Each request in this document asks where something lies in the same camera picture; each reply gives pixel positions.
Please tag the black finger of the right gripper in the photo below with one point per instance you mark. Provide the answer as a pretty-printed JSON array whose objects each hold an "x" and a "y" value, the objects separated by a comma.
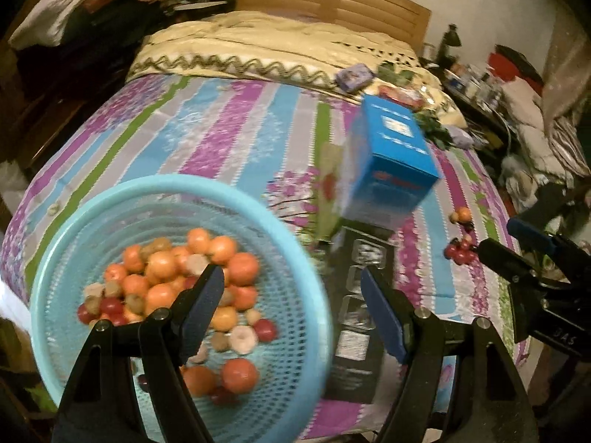
[
  {"x": 532, "y": 232},
  {"x": 505, "y": 262}
]

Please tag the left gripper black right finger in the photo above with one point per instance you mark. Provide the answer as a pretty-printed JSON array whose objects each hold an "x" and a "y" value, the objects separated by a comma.
[{"x": 391, "y": 311}]

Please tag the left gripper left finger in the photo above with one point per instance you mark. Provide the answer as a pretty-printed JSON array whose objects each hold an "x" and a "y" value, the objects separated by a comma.
[{"x": 193, "y": 310}]

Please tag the red tomato centre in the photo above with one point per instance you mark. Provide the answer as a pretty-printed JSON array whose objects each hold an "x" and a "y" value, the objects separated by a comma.
[{"x": 470, "y": 256}]

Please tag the black product box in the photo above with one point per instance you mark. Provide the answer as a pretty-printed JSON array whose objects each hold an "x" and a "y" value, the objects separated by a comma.
[{"x": 358, "y": 349}]

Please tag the red tomato front left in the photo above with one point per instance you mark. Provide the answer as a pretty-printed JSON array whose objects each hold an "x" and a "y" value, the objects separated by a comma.
[{"x": 461, "y": 257}]

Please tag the fruit pile in basket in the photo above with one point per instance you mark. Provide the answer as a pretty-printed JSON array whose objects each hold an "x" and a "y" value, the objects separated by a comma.
[{"x": 156, "y": 275}]

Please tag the red tomato in row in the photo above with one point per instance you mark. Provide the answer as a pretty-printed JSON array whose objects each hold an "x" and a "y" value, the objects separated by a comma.
[{"x": 450, "y": 251}]

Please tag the orange at back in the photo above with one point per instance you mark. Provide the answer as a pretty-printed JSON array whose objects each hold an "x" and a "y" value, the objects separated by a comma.
[{"x": 464, "y": 215}]

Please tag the tan longan at back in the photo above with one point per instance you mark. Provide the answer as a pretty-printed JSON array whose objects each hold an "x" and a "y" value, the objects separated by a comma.
[{"x": 454, "y": 216}]

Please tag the light blue plastic basket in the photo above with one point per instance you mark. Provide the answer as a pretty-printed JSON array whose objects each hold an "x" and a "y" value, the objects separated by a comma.
[{"x": 292, "y": 369}]

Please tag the pile of clothes right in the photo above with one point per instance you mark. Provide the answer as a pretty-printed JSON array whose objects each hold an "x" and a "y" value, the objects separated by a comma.
[{"x": 547, "y": 125}]

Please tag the pile of clothes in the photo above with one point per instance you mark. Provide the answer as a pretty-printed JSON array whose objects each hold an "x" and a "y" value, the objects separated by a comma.
[
  {"x": 92, "y": 0},
  {"x": 547, "y": 125}
]

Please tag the small purple pouch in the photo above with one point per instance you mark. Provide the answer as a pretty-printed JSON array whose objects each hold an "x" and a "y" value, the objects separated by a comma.
[{"x": 460, "y": 138}]

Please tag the blue cardboard box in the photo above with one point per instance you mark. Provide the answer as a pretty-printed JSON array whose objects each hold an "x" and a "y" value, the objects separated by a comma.
[{"x": 387, "y": 169}]

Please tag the cluttered dark side table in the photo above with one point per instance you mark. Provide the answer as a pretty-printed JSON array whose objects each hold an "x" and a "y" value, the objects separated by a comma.
[{"x": 477, "y": 113}]

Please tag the plastic bag of greens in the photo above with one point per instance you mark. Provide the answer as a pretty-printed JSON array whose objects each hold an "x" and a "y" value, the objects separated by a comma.
[{"x": 415, "y": 106}]

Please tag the striped floral bed sheet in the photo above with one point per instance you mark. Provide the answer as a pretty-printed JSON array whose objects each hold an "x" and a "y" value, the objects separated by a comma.
[{"x": 269, "y": 140}]

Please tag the black desk lamp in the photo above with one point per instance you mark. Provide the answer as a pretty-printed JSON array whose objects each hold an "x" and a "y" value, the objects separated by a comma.
[{"x": 450, "y": 47}]

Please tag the small purple tissue pack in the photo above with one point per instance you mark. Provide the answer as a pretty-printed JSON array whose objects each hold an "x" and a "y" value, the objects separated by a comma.
[{"x": 354, "y": 78}]

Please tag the cream yellow quilt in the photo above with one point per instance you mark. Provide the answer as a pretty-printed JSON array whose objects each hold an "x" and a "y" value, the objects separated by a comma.
[{"x": 256, "y": 45}]

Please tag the pile of clothes left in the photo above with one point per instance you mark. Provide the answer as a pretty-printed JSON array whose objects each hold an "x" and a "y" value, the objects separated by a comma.
[{"x": 92, "y": 0}]

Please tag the wooden headboard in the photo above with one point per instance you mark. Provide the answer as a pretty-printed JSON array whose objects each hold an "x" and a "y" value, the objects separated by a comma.
[{"x": 403, "y": 20}]

